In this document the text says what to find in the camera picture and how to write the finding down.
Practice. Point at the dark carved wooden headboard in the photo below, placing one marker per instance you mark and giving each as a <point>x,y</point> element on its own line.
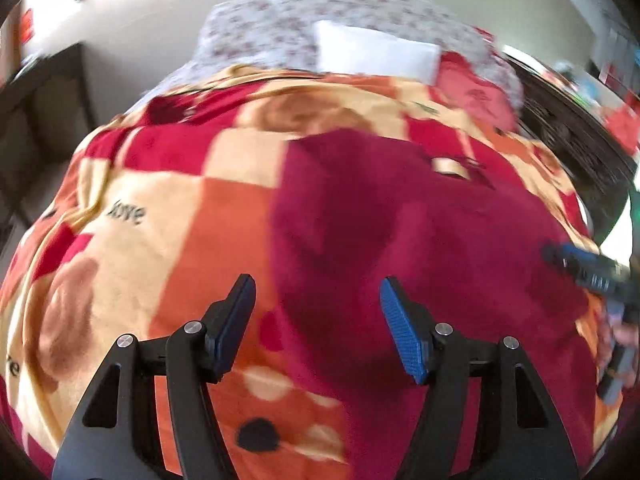
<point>599,168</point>

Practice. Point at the red orange patchwork blanket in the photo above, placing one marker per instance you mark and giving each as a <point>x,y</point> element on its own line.
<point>161,209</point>

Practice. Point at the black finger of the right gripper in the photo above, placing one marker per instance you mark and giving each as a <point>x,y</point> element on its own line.
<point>570,259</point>

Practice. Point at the floral grey white quilt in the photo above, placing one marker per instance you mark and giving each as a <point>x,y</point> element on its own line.
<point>280,34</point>

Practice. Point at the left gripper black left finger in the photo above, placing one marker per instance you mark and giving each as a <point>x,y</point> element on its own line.
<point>114,432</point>

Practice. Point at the red heart shaped pillow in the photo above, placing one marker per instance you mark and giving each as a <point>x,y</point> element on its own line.
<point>480,98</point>

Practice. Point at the dark wooden cabinet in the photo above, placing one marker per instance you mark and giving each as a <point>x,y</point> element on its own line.
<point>46,110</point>

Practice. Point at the person's right hand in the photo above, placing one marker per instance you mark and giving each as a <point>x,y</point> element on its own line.
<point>612,331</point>

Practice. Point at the white folded cloth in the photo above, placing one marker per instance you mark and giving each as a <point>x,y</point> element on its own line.
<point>351,50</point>

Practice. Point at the dark red fleece garment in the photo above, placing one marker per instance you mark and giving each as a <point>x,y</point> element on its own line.
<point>353,208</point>

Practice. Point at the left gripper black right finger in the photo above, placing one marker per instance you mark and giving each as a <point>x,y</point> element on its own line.
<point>519,433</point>

